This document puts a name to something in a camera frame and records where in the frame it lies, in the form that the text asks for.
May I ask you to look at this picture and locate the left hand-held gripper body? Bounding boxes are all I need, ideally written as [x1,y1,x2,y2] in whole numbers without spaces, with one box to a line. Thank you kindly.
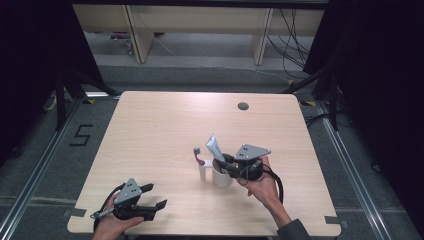
[89,177,158,222]

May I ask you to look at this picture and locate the black curtain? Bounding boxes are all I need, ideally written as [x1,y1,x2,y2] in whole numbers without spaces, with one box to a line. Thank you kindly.
[0,0,108,168]
[303,0,424,231]

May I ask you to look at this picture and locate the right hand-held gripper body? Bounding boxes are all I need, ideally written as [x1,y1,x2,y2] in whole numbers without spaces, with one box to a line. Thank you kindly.
[230,143,272,183]

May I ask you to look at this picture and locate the metal floor rail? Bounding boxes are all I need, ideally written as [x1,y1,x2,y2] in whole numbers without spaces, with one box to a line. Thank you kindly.
[0,96,85,240]
[315,99,392,240]

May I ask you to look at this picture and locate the pink grey toothbrush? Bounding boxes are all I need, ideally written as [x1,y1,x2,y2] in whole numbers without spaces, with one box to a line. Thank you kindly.
[193,147,206,167]

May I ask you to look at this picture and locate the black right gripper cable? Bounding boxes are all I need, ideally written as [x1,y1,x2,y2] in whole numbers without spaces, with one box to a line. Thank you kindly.
[262,165,285,204]

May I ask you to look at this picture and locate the person's left hand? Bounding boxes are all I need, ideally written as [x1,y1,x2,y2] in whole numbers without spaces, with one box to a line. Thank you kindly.
[93,194,146,240]

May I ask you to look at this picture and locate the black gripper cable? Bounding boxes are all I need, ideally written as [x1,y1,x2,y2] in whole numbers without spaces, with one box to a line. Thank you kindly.
[93,182,127,232]
[262,165,285,204]

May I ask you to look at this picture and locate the black metal stand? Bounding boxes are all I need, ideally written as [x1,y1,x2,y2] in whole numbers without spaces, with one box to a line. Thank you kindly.
[54,65,122,132]
[282,64,340,132]

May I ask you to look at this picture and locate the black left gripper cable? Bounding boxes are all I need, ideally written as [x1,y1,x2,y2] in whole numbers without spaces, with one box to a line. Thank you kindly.
[93,182,127,232]

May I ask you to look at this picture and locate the white cup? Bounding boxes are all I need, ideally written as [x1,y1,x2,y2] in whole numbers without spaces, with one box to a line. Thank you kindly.
[198,156,236,189]

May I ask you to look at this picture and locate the person's right hand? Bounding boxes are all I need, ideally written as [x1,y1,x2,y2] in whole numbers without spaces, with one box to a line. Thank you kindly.
[237,155,280,205]

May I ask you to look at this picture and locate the hanging black cables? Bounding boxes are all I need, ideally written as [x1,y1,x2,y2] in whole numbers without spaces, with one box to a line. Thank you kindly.
[266,8,315,80]

